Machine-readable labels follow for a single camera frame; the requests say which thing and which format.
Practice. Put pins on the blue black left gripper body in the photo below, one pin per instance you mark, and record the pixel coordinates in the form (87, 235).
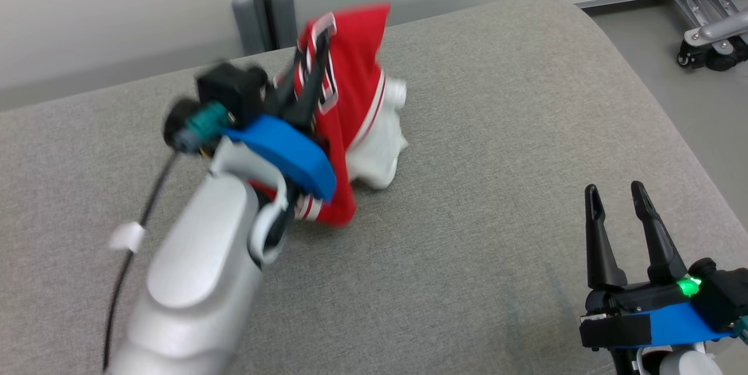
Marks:
(292, 153)

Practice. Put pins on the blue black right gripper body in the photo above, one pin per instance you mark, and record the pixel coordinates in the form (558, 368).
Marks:
(643, 322)

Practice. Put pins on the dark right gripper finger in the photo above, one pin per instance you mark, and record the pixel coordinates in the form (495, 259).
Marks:
(660, 252)
(599, 252)

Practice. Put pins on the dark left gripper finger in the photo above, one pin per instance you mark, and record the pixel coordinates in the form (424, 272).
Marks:
(286, 97)
(312, 89)

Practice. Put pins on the red Bulls basketball jersey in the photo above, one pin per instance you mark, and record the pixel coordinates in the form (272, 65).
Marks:
(356, 71)

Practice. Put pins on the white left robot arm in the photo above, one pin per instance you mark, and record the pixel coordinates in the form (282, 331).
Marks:
(193, 281)

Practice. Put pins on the black left wrist cylinder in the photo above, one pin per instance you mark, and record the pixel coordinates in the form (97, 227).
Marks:
(175, 124)

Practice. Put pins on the black caster wheel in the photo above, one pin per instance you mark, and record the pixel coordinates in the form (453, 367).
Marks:
(721, 58)

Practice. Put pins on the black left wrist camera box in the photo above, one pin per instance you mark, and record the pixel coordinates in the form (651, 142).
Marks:
(231, 91)

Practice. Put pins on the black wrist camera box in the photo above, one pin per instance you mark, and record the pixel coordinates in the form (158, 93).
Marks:
(231, 91)
(724, 296)

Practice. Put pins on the grey cylinder post foot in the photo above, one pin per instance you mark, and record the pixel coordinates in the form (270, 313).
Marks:
(246, 24)
(285, 18)

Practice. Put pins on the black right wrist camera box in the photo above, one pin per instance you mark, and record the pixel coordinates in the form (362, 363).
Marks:
(724, 296)

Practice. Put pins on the teal left camera connector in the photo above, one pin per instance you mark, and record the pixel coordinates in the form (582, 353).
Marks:
(209, 121)

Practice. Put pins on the teal camera connector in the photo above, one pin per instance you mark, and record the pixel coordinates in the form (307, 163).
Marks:
(209, 121)
(742, 328)

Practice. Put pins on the teal right camera connector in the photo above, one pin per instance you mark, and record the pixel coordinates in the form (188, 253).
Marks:
(742, 328)

